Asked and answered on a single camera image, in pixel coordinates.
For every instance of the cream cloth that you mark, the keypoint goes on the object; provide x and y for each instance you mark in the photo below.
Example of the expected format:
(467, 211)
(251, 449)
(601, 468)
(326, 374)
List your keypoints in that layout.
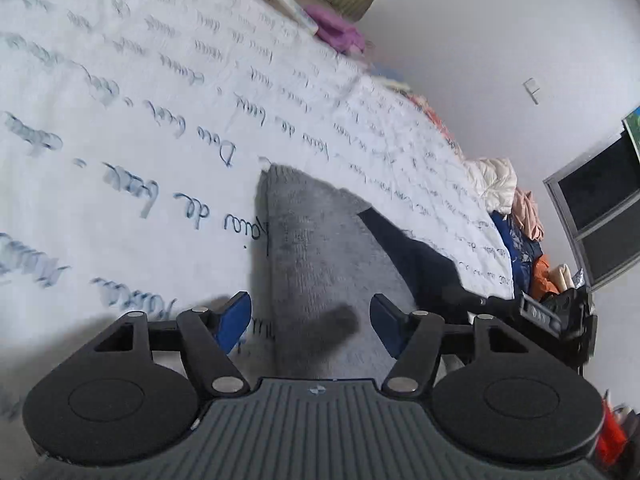
(562, 277)

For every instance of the purple cloth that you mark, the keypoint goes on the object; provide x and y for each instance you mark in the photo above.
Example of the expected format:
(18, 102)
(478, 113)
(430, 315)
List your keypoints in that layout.
(335, 30)

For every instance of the orange cloth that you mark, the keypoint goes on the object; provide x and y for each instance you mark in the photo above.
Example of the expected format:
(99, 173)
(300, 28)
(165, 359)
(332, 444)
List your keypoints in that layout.
(544, 280)

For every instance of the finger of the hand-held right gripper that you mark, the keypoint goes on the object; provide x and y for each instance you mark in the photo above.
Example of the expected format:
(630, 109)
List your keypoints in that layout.
(485, 302)

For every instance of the white wall switch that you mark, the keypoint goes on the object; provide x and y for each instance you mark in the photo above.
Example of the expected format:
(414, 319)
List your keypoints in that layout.
(532, 90)

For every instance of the white script-print blanket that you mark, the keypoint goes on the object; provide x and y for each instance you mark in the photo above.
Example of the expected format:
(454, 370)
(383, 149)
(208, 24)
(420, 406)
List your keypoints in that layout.
(125, 135)

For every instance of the red object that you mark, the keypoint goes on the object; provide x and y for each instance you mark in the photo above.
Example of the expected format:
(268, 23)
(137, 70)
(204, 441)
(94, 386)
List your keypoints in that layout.
(610, 430)

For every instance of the grey and navy sweater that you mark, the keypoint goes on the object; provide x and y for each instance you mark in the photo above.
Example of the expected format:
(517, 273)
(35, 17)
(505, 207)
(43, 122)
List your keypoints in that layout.
(310, 260)

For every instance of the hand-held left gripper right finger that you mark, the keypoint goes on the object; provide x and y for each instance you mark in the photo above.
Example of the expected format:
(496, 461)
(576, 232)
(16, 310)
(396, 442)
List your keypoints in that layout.
(387, 322)

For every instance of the peach cloth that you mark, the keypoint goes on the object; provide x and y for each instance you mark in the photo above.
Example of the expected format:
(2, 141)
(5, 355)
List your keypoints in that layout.
(527, 215)

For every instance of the blue floral cloth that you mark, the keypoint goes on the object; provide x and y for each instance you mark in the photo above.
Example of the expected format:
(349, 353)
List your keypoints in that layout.
(517, 255)

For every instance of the grey framed window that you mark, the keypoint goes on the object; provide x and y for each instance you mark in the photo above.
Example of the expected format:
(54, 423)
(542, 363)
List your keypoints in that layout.
(600, 195)

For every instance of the green wall picture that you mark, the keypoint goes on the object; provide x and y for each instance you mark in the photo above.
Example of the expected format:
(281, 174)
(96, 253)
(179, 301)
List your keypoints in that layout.
(632, 130)

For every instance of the colourful floral cloth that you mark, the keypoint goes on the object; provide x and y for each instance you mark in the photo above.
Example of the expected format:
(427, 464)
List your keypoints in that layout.
(430, 115)

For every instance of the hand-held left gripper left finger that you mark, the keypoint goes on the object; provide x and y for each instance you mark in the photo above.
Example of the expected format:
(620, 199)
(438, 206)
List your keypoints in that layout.
(234, 322)

